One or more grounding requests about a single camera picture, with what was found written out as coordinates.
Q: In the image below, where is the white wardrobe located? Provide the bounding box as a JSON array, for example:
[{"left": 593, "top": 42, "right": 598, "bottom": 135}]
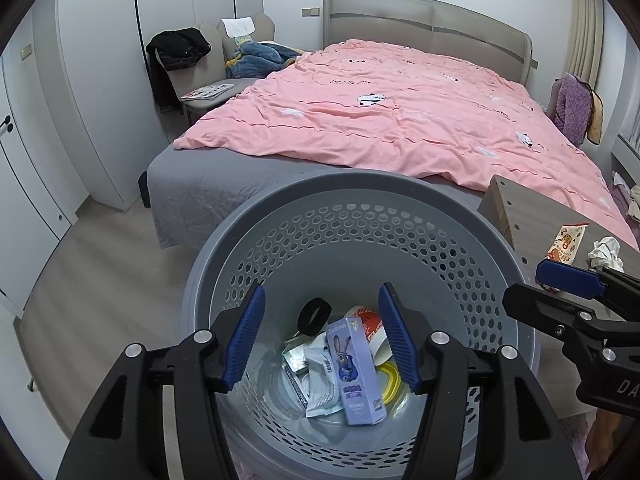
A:
[{"left": 52, "top": 0, "right": 265, "bottom": 213}]

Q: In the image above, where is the chair under purple garment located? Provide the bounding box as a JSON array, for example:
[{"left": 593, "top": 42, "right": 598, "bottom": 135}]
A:
[{"left": 547, "top": 80, "right": 566, "bottom": 121}]

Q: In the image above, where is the light blue plastic packet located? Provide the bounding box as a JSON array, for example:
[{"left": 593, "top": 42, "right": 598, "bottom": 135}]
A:
[{"left": 305, "top": 347, "right": 346, "bottom": 418}]

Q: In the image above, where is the red white paper cup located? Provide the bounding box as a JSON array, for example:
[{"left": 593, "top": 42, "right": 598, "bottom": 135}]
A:
[{"left": 345, "top": 304, "right": 388, "bottom": 366}]

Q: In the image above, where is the bed with pink duvet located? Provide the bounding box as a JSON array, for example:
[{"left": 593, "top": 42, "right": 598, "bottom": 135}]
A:
[{"left": 173, "top": 39, "right": 636, "bottom": 241}]

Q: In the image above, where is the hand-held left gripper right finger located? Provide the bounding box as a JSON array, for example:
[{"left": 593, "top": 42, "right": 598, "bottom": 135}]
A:
[{"left": 377, "top": 282, "right": 583, "bottom": 480}]

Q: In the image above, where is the small green white carton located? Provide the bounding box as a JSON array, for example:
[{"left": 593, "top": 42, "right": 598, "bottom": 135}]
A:
[{"left": 282, "top": 332, "right": 326, "bottom": 373}]

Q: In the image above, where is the white door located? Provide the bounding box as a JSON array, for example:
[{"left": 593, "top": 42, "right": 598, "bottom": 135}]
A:
[{"left": 0, "top": 52, "right": 76, "bottom": 318}]

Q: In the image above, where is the beige armchair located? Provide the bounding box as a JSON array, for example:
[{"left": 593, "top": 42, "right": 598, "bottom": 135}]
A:
[{"left": 217, "top": 12, "right": 276, "bottom": 81}]

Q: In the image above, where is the person's right forearm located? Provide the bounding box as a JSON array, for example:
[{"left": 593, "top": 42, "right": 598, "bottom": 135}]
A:
[{"left": 587, "top": 407, "right": 623, "bottom": 476}]

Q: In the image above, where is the magazine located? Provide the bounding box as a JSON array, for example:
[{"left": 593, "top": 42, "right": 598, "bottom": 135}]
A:
[{"left": 181, "top": 83, "right": 236, "bottom": 101}]

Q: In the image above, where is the blue fleece blanket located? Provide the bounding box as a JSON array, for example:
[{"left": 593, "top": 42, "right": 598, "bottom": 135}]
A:
[{"left": 225, "top": 40, "right": 303, "bottom": 80}]

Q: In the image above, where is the grey bed sheet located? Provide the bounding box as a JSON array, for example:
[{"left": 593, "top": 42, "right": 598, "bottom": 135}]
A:
[{"left": 147, "top": 142, "right": 488, "bottom": 251}]

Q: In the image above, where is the beige chair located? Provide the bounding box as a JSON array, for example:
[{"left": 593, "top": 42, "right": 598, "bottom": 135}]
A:
[{"left": 167, "top": 22, "right": 256, "bottom": 126}]

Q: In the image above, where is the orange snack packet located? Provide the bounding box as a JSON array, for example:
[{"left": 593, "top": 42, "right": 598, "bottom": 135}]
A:
[{"left": 542, "top": 222, "right": 591, "bottom": 266}]

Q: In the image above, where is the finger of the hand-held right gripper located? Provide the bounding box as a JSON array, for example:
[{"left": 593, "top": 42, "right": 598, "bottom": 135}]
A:
[
  {"left": 536, "top": 259, "right": 640, "bottom": 317},
  {"left": 502, "top": 284, "right": 621, "bottom": 361}
]

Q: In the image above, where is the grey perforated plastic basket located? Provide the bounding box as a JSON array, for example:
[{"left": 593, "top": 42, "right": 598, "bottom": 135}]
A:
[{"left": 180, "top": 169, "right": 543, "bottom": 480}]

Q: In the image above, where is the purple rabbit print box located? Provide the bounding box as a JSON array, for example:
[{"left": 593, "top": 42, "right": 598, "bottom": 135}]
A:
[{"left": 325, "top": 317, "right": 387, "bottom": 427}]

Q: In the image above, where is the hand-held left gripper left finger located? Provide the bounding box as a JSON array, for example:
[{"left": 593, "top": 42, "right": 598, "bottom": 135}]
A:
[{"left": 55, "top": 282, "right": 267, "bottom": 480}]

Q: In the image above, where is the yellow plastic lid frame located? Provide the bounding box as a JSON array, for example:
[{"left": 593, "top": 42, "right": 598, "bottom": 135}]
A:
[{"left": 377, "top": 362, "right": 403, "bottom": 403}]

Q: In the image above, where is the white towel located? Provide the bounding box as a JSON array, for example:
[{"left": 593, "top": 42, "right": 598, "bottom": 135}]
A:
[{"left": 221, "top": 17, "right": 255, "bottom": 40}]

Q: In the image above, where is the crumpled white wrapper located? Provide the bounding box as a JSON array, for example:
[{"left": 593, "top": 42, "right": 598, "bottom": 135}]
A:
[{"left": 587, "top": 236, "right": 626, "bottom": 271}]

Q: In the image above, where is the black tape ring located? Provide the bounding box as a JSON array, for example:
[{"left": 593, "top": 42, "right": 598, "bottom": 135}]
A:
[{"left": 299, "top": 298, "right": 332, "bottom": 335}]

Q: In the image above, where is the beige curtain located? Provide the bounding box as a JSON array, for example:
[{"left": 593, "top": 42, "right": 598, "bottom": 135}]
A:
[{"left": 570, "top": 0, "right": 606, "bottom": 91}]

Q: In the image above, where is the grey bed headboard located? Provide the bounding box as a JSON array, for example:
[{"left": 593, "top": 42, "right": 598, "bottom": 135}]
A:
[{"left": 322, "top": 0, "right": 533, "bottom": 86}]

